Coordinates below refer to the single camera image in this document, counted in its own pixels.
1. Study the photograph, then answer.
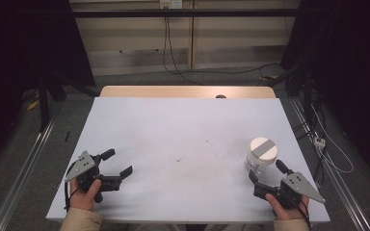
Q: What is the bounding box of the metal floor rail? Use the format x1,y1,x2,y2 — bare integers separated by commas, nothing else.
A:
0,119,58,231
289,96,370,231

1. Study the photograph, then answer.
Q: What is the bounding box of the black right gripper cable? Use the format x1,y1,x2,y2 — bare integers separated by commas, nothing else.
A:
293,198,313,229

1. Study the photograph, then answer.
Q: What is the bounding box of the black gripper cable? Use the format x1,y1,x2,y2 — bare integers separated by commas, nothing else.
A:
293,198,313,229
64,163,80,212

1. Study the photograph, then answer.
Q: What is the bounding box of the white cable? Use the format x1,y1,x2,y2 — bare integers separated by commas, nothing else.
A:
310,105,355,175

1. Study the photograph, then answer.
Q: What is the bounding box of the black curtain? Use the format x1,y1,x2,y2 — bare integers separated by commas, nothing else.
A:
280,0,370,174
0,0,96,167

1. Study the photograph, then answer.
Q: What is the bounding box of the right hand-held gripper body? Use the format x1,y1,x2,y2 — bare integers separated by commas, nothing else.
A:
252,171,327,211

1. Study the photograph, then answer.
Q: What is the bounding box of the clear plastic jar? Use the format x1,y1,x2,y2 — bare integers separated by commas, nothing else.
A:
244,153,273,176

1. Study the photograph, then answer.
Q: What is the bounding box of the white jar lid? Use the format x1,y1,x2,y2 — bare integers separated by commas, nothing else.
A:
249,137,279,167

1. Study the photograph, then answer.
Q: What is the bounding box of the white table cover board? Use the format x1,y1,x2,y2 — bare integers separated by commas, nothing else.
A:
45,96,331,224

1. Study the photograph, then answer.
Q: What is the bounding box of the bundle of black cables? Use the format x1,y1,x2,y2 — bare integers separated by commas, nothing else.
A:
284,71,327,141

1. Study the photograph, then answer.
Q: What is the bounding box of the yellow tape piece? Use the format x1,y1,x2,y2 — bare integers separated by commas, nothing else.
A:
26,98,41,112

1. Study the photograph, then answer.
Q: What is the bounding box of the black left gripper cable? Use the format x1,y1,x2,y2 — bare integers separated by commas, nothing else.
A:
64,163,80,212

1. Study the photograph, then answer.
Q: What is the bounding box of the black horizontal metal bar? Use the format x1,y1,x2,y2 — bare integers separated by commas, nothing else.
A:
71,8,303,18

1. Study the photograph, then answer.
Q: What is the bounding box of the white wall socket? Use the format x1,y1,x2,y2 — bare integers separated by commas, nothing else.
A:
159,0,184,10

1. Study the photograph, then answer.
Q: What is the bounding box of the person's left hand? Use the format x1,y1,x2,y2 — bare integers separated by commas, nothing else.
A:
68,178,103,213

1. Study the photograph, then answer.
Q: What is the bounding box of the person's right hand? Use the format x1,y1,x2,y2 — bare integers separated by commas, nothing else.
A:
264,192,310,221

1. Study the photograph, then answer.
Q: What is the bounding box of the black hanging cable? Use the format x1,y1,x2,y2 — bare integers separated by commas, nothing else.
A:
162,15,204,86

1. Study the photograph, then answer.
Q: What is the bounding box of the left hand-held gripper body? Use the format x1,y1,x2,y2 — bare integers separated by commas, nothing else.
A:
65,149,123,204

